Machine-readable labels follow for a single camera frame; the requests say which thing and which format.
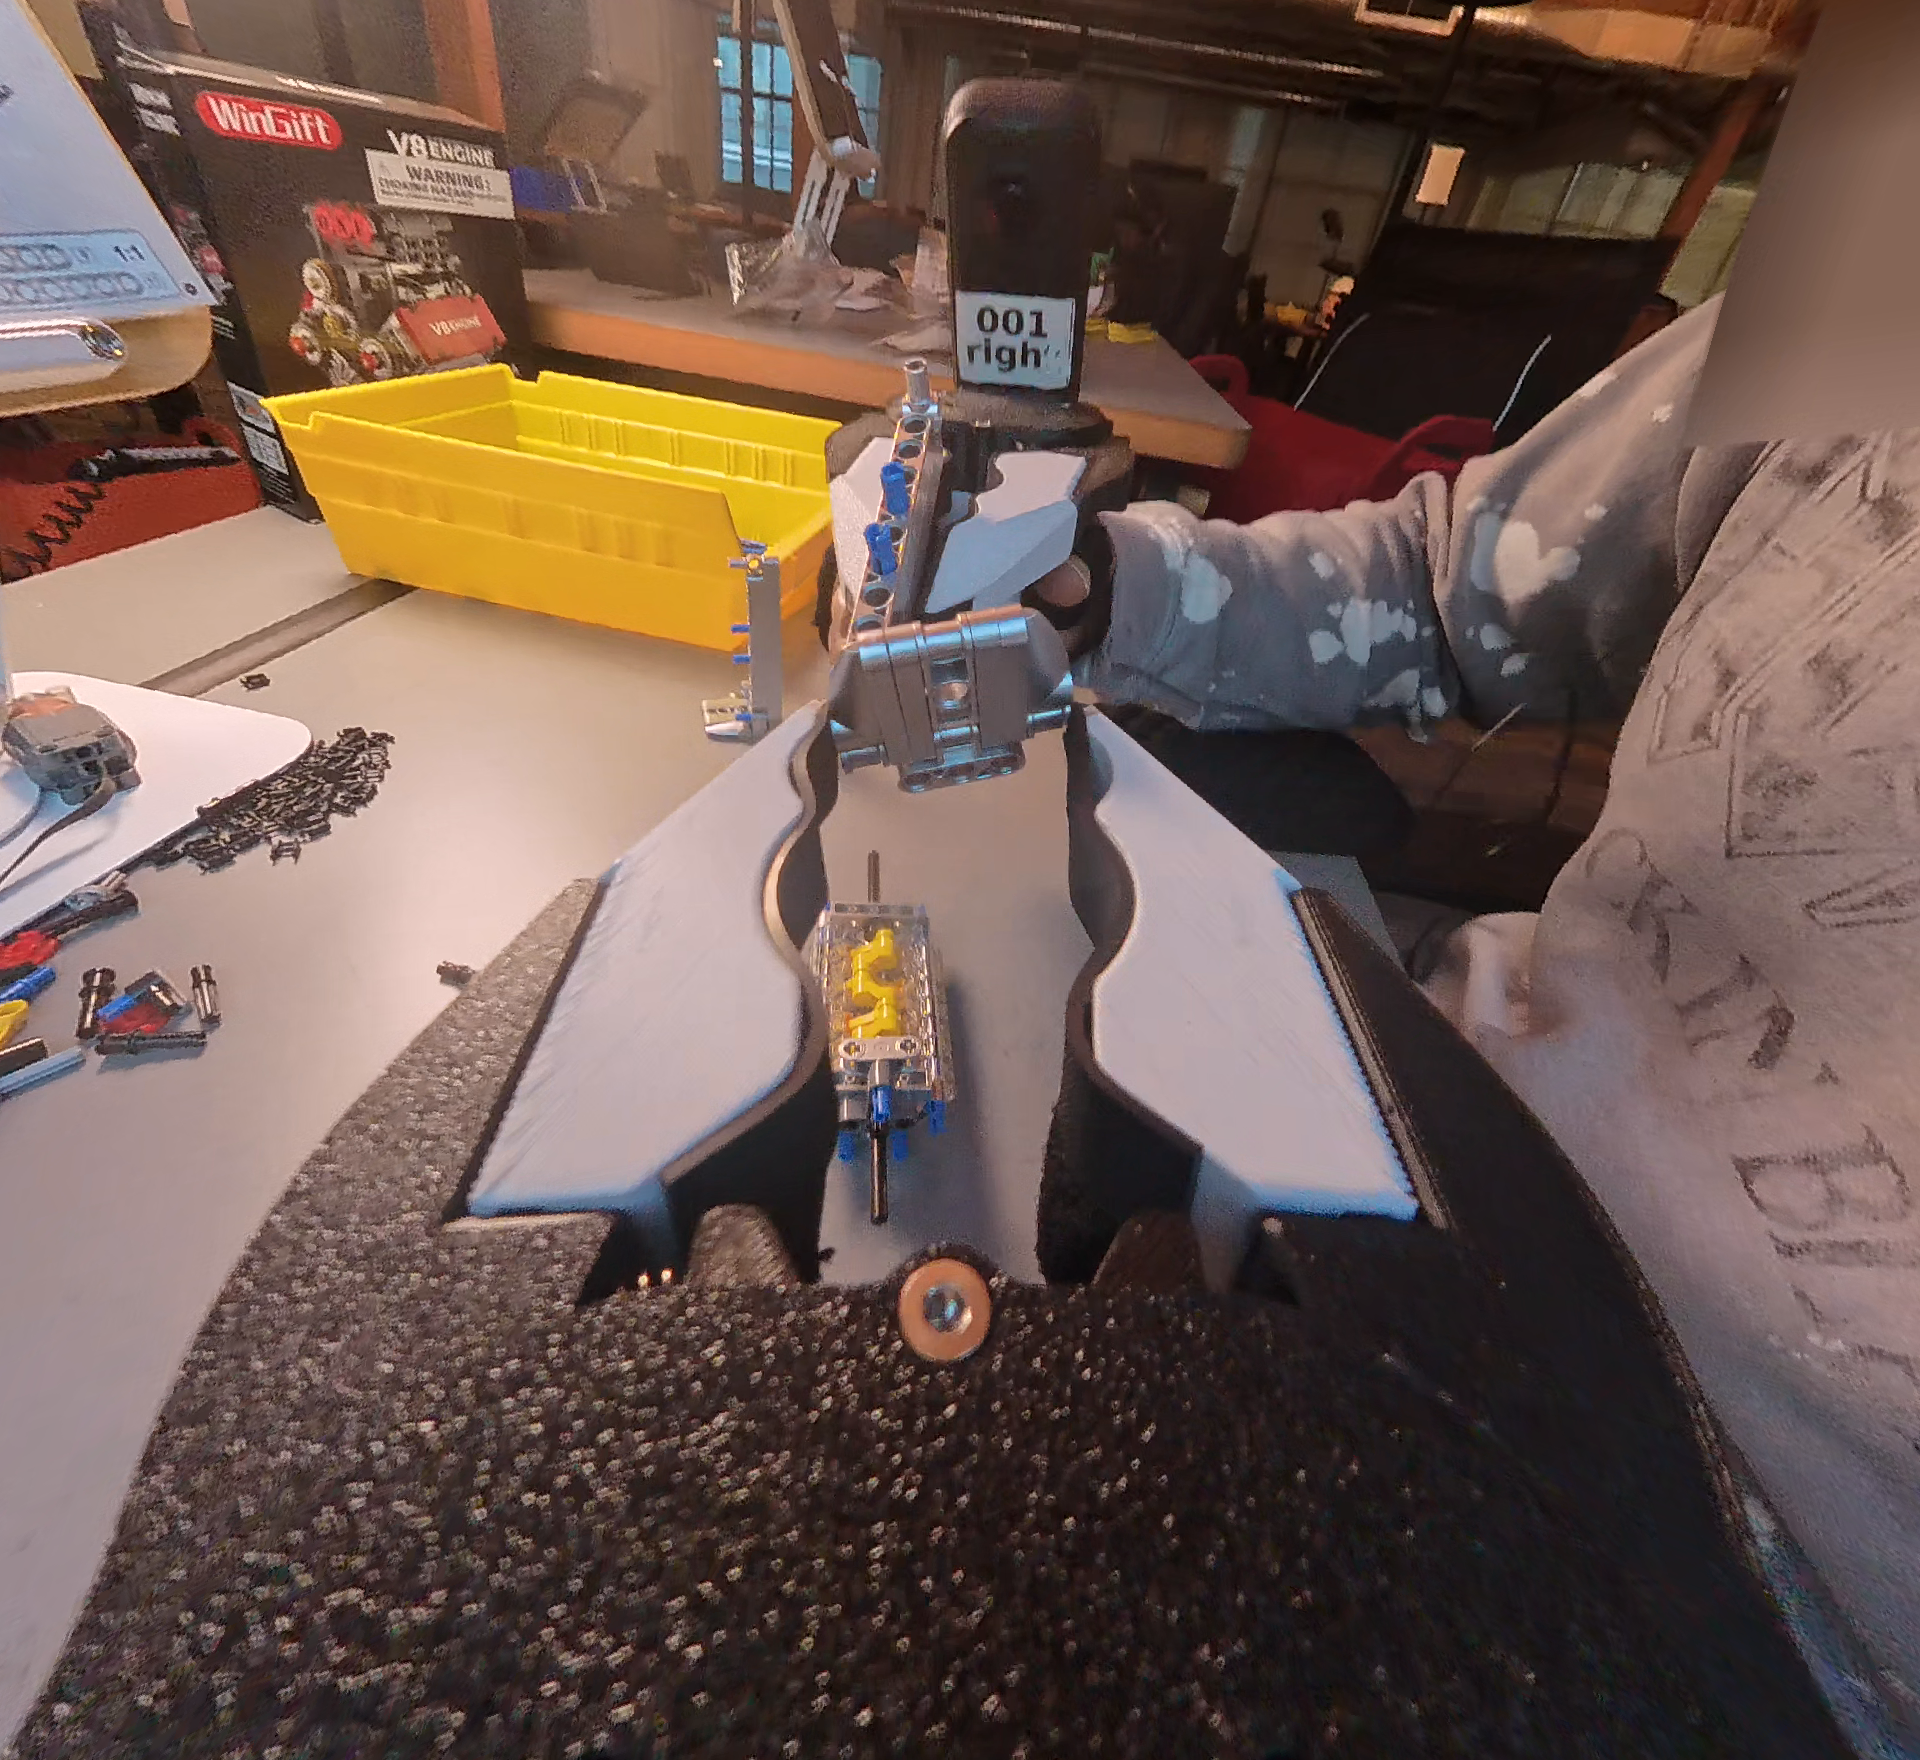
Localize pile of black pins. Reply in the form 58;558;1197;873
150;728;396;872

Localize grey beam with small bracket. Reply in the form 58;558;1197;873
700;532;788;747

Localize pile of mixed brick parts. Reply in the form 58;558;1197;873
0;882;227;1104

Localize white document stand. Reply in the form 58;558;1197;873
0;317;312;939

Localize grey beam with motor block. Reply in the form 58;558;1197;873
829;357;1079;796

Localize nested yellow empty bins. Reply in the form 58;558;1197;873
262;363;845;655

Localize clear engine block yellow crankshaft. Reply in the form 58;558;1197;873
810;848;950;1225

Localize wooden table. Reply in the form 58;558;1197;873
523;266;1255;471

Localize person's torso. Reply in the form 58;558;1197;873
1425;290;1920;1694

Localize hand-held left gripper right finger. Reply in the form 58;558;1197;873
1054;708;1424;1295

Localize person's right forearm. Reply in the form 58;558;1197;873
1088;440;1517;742

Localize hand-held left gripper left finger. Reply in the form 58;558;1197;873
465;702;841;1274

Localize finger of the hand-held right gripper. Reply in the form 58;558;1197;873
825;438;905;649
927;448;1090;620

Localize grey toy motor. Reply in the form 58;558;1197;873
2;697;143;802

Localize black engine kit box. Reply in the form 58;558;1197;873
83;2;530;524

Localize clear plastic bags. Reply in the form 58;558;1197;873
726;216;962;324

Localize printed instruction sheet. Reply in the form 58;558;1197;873
0;0;203;336

